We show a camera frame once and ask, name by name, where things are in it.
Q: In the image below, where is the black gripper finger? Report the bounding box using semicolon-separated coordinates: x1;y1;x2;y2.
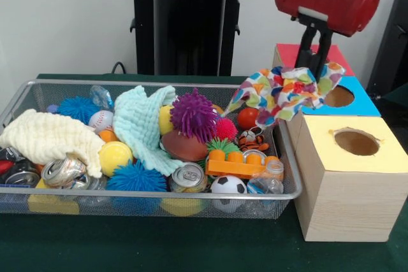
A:
295;24;320;71
314;28;334;82

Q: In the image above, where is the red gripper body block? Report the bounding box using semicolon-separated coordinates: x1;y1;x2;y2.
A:
274;0;383;38

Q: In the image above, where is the light teal waffle cloth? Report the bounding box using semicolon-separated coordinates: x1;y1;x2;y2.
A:
113;85;185;176

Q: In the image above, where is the wooden box with three holes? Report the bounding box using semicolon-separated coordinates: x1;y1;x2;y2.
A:
269;43;408;243

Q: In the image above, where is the black upright panel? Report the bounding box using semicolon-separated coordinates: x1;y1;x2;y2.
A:
366;0;408;96

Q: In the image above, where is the dark green side table cloth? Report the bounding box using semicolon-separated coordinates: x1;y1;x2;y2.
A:
384;85;408;103

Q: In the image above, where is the red smooth ball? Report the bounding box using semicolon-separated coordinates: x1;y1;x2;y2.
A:
237;108;261;132

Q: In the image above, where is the purple spiky rubber ball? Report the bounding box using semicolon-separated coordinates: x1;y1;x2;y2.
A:
170;87;219;143

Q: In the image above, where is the orange toy building block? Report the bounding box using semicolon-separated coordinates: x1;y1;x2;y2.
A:
205;150;283;180

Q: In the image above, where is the black and white soccer ball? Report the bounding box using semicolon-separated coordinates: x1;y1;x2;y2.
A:
210;175;248;213

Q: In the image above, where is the brown toy football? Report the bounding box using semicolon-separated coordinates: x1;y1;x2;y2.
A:
161;129;210;162

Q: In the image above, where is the blue spiky rubber ball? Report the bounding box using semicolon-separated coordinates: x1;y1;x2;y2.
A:
56;96;101;125
105;159;168;194

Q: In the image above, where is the yellow smooth ball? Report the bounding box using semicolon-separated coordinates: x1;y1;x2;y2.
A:
98;141;134;177

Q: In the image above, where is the cream waffle cloth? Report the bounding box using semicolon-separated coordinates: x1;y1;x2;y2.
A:
0;108;106;178

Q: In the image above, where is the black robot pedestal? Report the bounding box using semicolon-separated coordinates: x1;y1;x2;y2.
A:
123;0;256;77

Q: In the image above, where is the shallow wire mesh bin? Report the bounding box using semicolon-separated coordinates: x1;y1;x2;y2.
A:
0;79;303;220

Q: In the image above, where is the thin black looped cable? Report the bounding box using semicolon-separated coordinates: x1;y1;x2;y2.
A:
111;61;127;75

